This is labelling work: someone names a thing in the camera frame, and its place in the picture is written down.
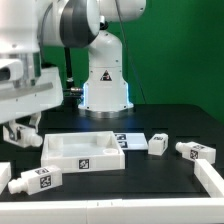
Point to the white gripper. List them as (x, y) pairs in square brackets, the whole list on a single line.
[(21, 102)]

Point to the white square table top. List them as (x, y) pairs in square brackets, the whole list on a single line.
[(83, 152)]

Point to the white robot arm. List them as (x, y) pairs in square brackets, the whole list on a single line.
[(28, 86)]

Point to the white left fence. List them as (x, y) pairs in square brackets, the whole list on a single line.
[(5, 175)]

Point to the white fence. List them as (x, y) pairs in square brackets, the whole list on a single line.
[(5, 175), (209, 178), (137, 211)]

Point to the white tag card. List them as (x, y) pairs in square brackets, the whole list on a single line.
[(132, 141)]

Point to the white front fence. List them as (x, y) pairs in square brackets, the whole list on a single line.
[(137, 211)]

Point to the white right fence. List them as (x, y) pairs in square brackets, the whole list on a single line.
[(209, 178)]

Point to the black camera stand pole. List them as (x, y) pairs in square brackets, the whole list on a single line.
[(71, 90)]

